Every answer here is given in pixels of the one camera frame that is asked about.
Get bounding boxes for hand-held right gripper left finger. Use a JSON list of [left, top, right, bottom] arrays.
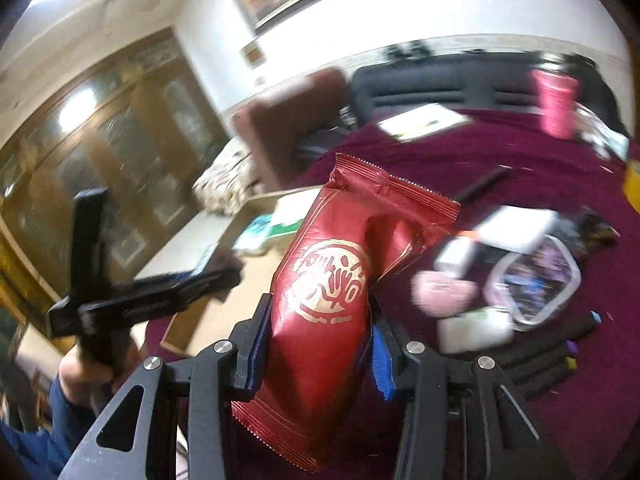
[[57, 292, 273, 480]]

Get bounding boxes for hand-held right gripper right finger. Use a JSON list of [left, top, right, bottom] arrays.
[[371, 305, 593, 480]]

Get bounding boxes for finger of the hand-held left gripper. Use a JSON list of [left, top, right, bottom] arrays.
[[131, 264, 242, 296], [131, 279, 244, 330]]

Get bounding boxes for cardboard box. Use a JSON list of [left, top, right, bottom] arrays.
[[160, 185, 326, 358]]

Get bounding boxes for red snack packet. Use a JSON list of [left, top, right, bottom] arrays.
[[231, 152, 461, 472]]

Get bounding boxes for pink bear plush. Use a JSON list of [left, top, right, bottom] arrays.
[[411, 270, 478, 318]]

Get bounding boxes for white medicine bottle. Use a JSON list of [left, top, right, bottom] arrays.
[[437, 307, 516, 355]]

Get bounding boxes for black marker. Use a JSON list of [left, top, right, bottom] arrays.
[[515, 357, 576, 401], [492, 311, 603, 361], [500, 340, 581, 381]]

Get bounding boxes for clear cartoon pouch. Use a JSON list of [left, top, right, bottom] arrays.
[[485, 234, 583, 331]]

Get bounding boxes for white sponge block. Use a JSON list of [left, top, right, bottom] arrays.
[[472, 205, 560, 255]]

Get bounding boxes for black gold tube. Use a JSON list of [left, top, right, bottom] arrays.
[[560, 207, 621, 251]]

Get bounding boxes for person's left forearm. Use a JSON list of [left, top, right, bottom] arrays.
[[0, 370, 108, 480]]

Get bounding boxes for person's left hand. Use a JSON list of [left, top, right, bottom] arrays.
[[59, 339, 143, 397]]

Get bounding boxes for teal tissue packet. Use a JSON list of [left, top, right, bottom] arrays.
[[235, 215, 273, 256]]

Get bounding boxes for floral blanket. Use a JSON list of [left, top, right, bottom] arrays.
[[192, 140, 261, 216]]

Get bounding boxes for wooden chair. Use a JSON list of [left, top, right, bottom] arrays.
[[0, 322, 68, 433]]

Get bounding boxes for green white medicine box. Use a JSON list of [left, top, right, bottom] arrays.
[[270, 192, 321, 241]]

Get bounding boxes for small white orange-capped bottle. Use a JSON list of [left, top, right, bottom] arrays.
[[434, 230, 483, 278]]

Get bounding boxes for wooden glass cabinet doors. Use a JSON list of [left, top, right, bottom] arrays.
[[0, 27, 231, 306]]

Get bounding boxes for brown armchair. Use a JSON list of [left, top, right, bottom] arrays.
[[232, 67, 351, 196]]

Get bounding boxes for black pen with white cap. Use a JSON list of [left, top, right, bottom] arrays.
[[452, 166, 513, 203]]

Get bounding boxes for white notebook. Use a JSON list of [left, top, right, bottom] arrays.
[[377, 102, 473, 142]]

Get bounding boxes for black leather sofa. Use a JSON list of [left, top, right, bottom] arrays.
[[300, 52, 631, 161]]

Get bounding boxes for pink sleeved bottle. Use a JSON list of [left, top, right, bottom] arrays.
[[531, 57, 581, 140]]

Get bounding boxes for yellow tape roll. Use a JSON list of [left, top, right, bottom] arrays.
[[622, 160, 640, 196]]

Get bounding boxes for white cloth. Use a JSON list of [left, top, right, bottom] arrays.
[[580, 105, 631, 161]]

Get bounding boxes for small wall plaque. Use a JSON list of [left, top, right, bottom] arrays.
[[240, 40, 266, 68]]

